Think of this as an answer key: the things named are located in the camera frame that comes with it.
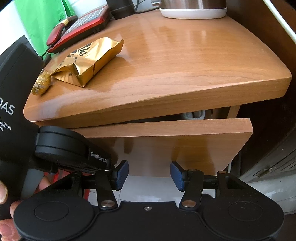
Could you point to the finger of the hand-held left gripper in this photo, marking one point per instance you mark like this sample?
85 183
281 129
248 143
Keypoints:
78 168

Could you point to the gold tea packet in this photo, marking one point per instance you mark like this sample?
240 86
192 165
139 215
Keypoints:
92 60

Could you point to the red telephone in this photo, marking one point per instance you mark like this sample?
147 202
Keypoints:
87 23

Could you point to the deep wooden drawer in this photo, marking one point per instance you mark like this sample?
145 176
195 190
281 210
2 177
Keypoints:
173 148

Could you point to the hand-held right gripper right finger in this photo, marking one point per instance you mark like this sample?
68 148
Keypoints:
177 175

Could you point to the glass electric kettle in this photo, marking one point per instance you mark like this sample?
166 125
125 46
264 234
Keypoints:
192 9

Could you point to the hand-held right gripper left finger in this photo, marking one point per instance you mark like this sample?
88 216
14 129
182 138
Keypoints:
121 173

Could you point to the gold foil ball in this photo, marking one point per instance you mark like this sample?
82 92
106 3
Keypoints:
41 83

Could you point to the black thermos bottle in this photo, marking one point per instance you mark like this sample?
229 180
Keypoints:
120 8

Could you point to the dark wooden cabinet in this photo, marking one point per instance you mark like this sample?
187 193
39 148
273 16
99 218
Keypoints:
266 115

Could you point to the folded white cloth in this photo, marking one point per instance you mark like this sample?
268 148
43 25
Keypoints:
194 115

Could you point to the person's left hand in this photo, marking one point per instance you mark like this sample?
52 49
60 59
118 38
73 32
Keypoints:
7 231

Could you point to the wooden nightstand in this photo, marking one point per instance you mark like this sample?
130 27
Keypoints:
173 58

